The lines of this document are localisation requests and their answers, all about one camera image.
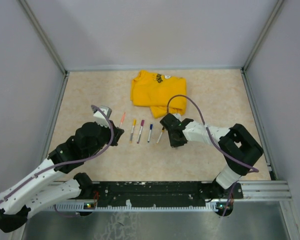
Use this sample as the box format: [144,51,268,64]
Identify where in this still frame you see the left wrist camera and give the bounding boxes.
[90,105,112,128]

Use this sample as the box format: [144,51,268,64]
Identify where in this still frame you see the white blue-end pen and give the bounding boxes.
[147,129,153,143]

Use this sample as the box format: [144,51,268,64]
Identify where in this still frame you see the yellow folded t-shirt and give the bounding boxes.
[130,70,187,119]

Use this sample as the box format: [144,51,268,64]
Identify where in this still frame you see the aluminium frame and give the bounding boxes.
[7,0,300,240]

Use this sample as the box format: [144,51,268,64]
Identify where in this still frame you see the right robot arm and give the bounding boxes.
[160,113,264,198]

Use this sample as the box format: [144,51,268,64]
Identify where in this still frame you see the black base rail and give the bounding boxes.
[37,181,245,213]

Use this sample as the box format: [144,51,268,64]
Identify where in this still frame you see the white yellow whiteboard marker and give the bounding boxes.
[129,122,135,143]

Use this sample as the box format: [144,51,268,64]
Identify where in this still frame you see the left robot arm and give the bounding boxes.
[0,122,125,233]

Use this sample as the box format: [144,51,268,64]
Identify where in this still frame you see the orange pink highlighter pen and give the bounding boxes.
[119,112,126,129]

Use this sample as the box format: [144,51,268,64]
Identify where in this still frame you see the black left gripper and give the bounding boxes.
[85,119,124,159]

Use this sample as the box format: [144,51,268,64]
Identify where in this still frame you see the white purple-end pen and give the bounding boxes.
[136,126,144,144]

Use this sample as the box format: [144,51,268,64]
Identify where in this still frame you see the thin white yellow-end pen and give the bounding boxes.
[156,130,164,144]

